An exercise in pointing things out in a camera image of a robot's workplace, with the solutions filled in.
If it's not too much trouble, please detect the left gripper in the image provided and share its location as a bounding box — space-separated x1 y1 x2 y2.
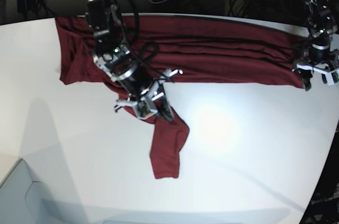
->
292 45 338 92

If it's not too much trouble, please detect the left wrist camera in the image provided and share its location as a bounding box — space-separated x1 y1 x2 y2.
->
325 70 338 86

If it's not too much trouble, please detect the dark red t-shirt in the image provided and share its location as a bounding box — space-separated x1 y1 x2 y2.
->
54 15 308 180

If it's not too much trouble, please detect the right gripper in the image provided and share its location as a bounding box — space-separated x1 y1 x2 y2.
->
114 68 183 122

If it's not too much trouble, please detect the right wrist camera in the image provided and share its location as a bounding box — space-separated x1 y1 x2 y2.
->
132 101 158 120

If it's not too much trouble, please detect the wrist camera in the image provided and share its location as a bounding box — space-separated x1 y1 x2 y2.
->
325 70 338 86
132 101 158 120

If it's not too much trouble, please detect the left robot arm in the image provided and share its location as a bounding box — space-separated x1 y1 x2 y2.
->
292 0 338 91

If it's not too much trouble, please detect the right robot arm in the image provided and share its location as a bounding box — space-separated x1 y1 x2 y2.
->
85 0 182 122

